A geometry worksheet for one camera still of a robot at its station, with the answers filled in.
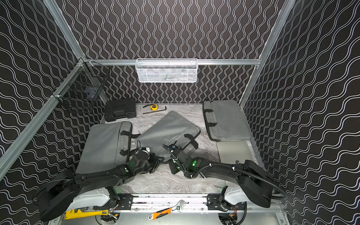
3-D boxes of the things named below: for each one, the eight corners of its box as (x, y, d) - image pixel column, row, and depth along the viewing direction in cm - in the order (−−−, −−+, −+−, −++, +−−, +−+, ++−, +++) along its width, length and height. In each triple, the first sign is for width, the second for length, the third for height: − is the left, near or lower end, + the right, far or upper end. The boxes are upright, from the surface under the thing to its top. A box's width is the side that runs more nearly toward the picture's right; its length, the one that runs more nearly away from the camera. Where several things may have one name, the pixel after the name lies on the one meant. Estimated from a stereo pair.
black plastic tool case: (102, 122, 111) (99, 116, 106) (111, 102, 125) (108, 96, 120) (134, 122, 111) (132, 117, 106) (139, 102, 125) (138, 96, 120)
